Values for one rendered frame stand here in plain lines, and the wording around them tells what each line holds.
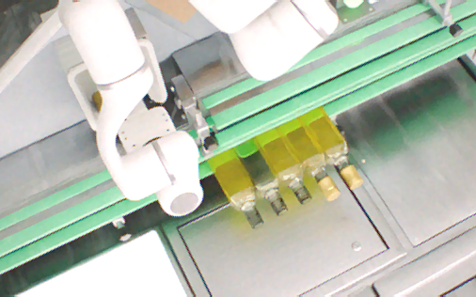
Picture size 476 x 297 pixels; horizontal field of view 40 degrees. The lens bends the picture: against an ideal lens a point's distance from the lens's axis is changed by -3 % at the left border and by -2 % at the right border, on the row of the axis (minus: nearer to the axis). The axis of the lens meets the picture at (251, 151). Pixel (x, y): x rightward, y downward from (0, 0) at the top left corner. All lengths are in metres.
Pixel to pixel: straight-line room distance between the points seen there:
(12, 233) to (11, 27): 0.78
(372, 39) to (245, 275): 0.60
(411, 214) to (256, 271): 0.40
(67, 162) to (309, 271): 0.59
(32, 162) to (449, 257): 0.96
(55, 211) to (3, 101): 0.26
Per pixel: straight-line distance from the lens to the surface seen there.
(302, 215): 1.55
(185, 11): 1.35
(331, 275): 1.50
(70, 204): 1.46
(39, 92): 1.41
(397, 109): 1.75
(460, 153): 1.71
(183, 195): 1.10
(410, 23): 1.54
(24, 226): 1.47
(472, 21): 1.67
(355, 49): 1.47
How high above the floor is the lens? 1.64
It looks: 27 degrees down
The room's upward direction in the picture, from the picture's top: 149 degrees clockwise
